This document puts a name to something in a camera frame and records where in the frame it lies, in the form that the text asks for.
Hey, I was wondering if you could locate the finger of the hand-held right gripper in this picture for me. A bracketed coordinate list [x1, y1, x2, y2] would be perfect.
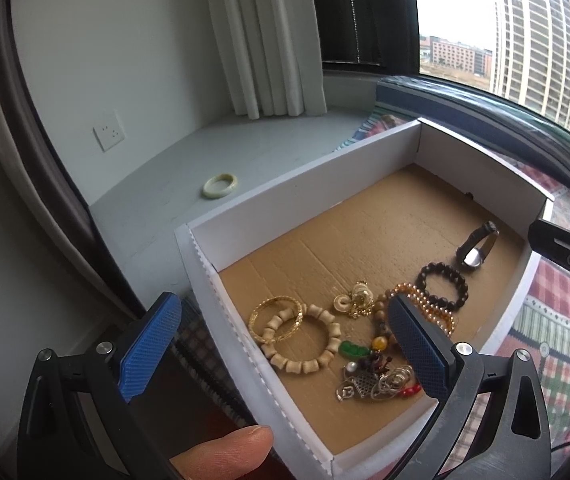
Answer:
[527, 218, 570, 332]

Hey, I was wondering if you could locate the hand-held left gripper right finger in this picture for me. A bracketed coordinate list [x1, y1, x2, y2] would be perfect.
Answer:
[387, 294, 550, 480]

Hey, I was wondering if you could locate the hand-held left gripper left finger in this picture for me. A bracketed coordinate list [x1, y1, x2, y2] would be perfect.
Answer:
[17, 291, 183, 480]

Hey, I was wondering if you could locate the silver wire ring charm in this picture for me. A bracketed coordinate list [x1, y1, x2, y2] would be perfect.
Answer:
[377, 365, 416, 401]

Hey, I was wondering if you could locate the gold bead chain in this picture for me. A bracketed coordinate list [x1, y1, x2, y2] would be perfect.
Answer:
[389, 282, 458, 337]

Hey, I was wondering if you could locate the amber and red bead bracelet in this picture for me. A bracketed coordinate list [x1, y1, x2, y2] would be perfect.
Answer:
[370, 287, 423, 398]

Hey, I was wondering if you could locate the dark red bead charm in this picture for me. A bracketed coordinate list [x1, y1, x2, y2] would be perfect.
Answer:
[365, 352, 394, 374]

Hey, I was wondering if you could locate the black bead bracelet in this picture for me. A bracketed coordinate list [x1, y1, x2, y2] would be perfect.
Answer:
[416, 262, 469, 309]

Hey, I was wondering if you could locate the green jade pendant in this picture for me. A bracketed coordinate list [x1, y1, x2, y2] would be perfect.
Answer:
[340, 341, 372, 359]

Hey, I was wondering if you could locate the bamboo bead bracelet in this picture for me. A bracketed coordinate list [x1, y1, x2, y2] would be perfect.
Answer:
[263, 303, 342, 375]

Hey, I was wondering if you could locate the gold disc pendant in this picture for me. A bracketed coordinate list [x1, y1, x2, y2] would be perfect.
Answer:
[334, 280, 376, 319]

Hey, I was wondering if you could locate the black strap wristwatch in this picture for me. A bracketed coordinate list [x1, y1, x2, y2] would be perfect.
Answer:
[455, 221, 500, 270]

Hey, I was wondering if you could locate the gold bangle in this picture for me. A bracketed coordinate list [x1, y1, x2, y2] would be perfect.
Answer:
[248, 296, 304, 347]

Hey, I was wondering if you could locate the white cardboard box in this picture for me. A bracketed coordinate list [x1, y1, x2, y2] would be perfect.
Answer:
[174, 116, 556, 478]

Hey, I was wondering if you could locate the person's left hand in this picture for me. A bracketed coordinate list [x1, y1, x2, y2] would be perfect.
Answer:
[170, 425, 274, 480]

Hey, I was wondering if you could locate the patchwork plaid blanket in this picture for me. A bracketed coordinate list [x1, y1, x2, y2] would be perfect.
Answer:
[175, 110, 570, 480]

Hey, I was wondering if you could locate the pale jade bangle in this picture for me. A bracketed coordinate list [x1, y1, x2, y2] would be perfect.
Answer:
[203, 173, 239, 200]

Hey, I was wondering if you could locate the tall tower building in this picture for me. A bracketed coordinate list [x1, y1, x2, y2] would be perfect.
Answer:
[490, 0, 570, 127]

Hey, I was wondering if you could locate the grey window sill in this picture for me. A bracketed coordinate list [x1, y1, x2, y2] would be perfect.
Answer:
[87, 77, 400, 233]

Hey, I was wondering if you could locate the low brown building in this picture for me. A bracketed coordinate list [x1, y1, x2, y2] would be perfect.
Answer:
[430, 35, 494, 75]

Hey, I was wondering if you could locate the dark window blind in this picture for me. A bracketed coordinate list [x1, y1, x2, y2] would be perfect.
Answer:
[307, 0, 420, 77]

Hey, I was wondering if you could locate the white curtain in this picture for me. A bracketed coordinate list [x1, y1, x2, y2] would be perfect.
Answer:
[202, 0, 328, 121]

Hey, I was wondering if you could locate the white wall socket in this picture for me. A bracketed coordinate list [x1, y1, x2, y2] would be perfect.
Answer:
[94, 109, 126, 152]

